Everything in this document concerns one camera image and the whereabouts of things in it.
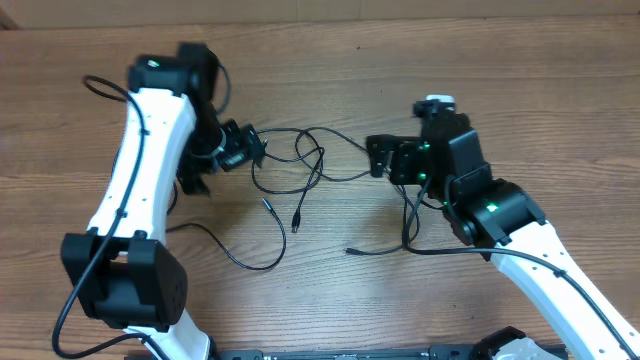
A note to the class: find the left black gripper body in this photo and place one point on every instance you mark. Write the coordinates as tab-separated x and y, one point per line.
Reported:
238	143

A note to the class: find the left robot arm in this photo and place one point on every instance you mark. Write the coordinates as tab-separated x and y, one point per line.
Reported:
120	268

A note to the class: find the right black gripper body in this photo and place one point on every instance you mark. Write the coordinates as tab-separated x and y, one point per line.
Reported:
405	168

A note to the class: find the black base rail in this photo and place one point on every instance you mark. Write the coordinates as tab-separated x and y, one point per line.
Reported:
434	352

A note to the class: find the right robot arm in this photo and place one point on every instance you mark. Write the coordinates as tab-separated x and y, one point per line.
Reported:
500	221

